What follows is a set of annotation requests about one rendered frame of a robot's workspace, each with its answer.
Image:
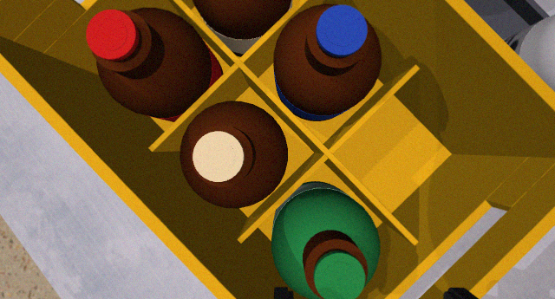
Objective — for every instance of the dark grey tray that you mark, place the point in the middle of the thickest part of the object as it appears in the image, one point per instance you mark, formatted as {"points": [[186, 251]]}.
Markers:
{"points": [[507, 17]]}

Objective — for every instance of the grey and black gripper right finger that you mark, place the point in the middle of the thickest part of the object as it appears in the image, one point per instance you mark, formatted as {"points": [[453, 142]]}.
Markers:
{"points": [[458, 293]]}

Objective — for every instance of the white bottle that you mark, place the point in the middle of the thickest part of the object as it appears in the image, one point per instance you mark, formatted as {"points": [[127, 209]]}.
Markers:
{"points": [[535, 45]]}

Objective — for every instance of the green bottle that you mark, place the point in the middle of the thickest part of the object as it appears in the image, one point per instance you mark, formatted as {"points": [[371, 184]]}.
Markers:
{"points": [[320, 241]]}

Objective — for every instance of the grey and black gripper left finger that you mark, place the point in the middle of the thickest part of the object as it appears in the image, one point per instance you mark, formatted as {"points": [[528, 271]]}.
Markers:
{"points": [[282, 293]]}

